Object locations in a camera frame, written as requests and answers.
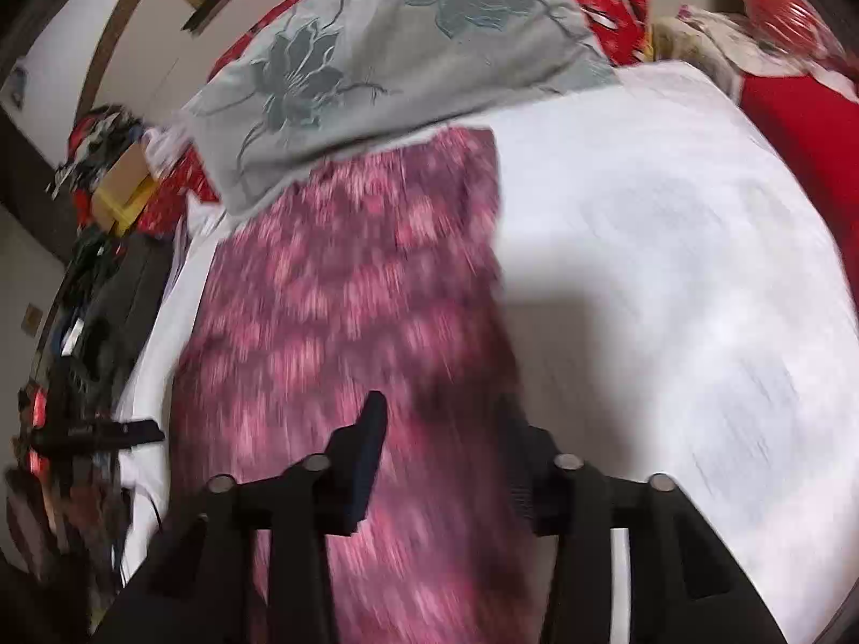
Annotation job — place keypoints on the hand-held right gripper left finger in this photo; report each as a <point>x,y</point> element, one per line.
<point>366,469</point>

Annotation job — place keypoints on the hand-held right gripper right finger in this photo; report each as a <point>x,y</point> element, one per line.
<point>522,483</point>

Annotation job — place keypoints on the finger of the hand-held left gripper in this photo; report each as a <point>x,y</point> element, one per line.
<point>144,431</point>

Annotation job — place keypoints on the pink floral garment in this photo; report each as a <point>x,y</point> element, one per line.
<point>335,268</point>

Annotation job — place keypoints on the dark clothes heap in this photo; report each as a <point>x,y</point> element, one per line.
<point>114,295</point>

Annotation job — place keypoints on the pile of mixed clothes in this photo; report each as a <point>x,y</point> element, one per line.
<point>100,141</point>

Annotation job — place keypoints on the yellow box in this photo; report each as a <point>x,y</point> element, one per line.
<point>131,211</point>

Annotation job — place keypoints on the cardboard box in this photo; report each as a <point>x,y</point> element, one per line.
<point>124,171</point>

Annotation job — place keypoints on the white quilted bed cover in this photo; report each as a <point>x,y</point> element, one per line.
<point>671,248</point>

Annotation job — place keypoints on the white plastic bag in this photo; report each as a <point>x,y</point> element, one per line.
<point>164,144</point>

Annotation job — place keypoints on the grey floral pillow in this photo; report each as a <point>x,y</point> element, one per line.
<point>402,47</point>

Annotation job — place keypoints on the plain red sheet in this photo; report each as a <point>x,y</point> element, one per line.
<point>805,147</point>

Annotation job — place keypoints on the cream red floral blanket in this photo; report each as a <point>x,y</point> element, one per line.
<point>772,13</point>

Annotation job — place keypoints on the wall socket plate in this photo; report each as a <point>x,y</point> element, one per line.
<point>31,319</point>

